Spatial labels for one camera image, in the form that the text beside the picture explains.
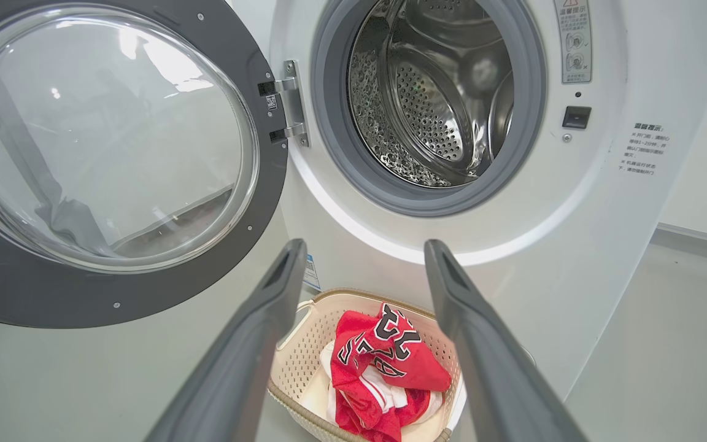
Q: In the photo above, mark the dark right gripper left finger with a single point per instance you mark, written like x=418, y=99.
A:
x=237, y=368

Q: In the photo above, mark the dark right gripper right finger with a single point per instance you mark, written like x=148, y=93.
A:
x=494, y=368

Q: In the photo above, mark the red and white jersey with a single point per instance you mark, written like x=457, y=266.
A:
x=390, y=362

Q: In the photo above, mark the black round glass washer door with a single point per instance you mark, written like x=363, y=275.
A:
x=40, y=288

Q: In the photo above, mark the cream perforated laundry basket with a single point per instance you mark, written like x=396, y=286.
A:
x=301, y=362

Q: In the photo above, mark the white front-load washing machine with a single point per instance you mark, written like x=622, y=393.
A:
x=531, y=233

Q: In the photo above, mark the black door latch socket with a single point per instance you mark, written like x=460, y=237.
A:
x=577, y=117

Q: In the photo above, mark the stainless steel washing machine drum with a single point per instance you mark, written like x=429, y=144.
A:
x=433, y=110

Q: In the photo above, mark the silver metal door hinge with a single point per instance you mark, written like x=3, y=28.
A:
x=292, y=104

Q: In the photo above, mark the blue energy label sticker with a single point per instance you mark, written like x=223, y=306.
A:
x=312, y=273

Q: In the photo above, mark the printed text notice sticker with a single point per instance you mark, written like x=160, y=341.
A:
x=645, y=147

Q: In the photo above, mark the grey pictogram warning sticker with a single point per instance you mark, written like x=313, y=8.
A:
x=573, y=43

